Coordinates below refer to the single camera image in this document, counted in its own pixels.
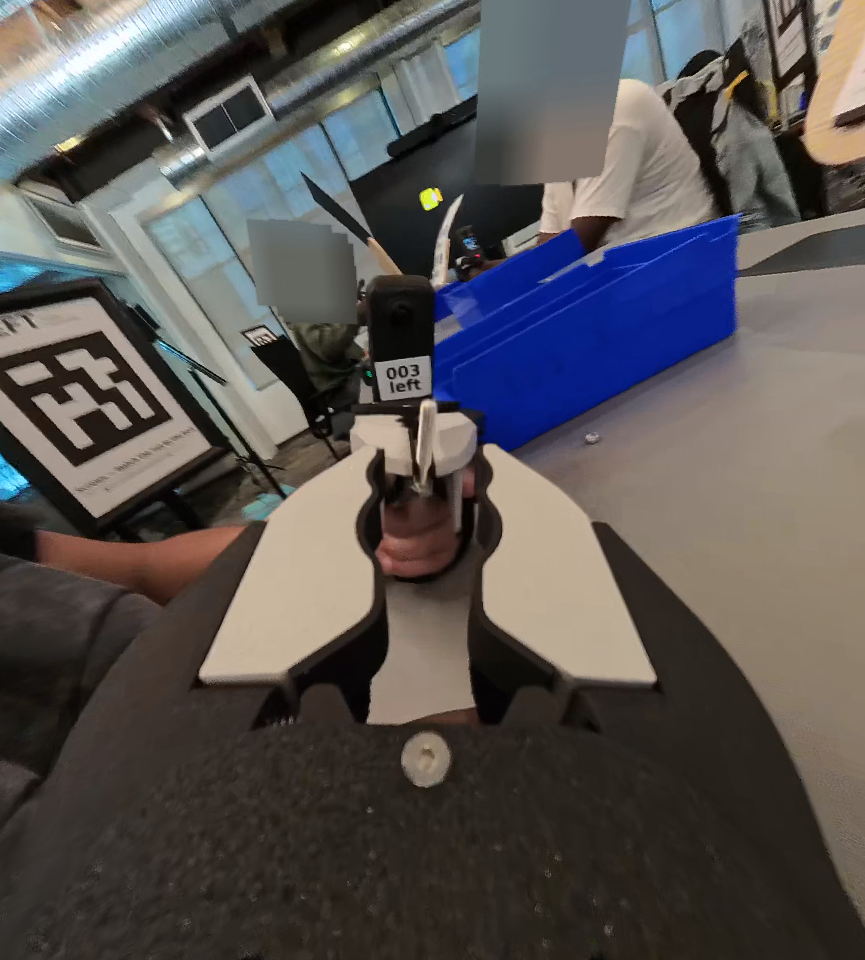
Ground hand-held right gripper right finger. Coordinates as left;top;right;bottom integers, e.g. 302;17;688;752
466;442;660;727

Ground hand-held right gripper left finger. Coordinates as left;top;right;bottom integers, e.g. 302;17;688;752
198;448;390;727

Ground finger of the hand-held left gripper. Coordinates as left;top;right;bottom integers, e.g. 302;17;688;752
348;416;417;477
432;412;480;535

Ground blue plastic bin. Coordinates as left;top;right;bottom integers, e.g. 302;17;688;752
431;213;743;454
432;228;585;333

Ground person's left forearm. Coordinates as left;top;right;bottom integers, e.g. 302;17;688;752
35;523;248;606

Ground grey desk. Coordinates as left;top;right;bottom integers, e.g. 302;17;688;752
361;198;865;960

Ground person's left hand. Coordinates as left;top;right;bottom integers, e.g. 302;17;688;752
374;463;477;584

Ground small wooden document stand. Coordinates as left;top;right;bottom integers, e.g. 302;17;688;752
431;192;469;288
299;172;405;279

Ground black display screen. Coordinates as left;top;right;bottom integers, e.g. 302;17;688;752
347;116;548;284

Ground black board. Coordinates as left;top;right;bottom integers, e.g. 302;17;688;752
249;336;360;460

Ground black tripod stand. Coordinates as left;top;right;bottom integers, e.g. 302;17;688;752
121;300;289;501

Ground black video bar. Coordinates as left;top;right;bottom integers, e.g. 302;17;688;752
386;96;480;160

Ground white air vent grille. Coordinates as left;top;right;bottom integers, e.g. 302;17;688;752
182;73;278;159

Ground black jacket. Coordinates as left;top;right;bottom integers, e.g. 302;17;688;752
659;37;773;220

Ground denim jacket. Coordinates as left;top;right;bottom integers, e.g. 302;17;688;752
708;105;803;231

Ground wooden white document stand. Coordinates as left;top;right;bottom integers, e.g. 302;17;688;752
802;0;865;310

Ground small silver air duct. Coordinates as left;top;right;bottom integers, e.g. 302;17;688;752
157;0;484;190

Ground large silver air duct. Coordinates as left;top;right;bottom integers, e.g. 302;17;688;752
0;0;330;190

